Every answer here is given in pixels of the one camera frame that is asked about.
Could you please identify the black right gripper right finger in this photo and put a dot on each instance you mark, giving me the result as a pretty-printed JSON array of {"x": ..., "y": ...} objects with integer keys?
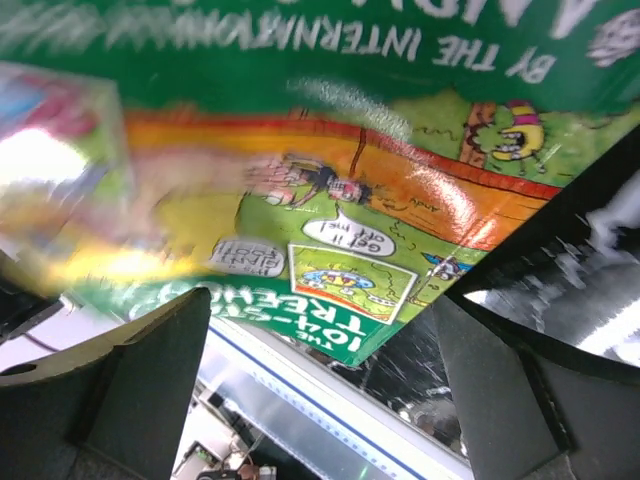
[{"x": 531, "y": 407}]

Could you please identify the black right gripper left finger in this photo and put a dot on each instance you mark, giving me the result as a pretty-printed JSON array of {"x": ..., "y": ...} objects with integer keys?
[{"x": 112, "y": 407}]

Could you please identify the green 104-Storey Treehouse book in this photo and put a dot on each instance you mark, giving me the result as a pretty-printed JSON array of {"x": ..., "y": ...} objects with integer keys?
[{"x": 326, "y": 168}]

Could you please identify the black marble pattern mat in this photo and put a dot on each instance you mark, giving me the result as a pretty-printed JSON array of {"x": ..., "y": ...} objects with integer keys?
[{"x": 570, "y": 273}]

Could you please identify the aluminium mounting rail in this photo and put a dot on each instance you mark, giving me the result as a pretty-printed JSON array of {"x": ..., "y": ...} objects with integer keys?
[{"x": 317, "y": 417}]

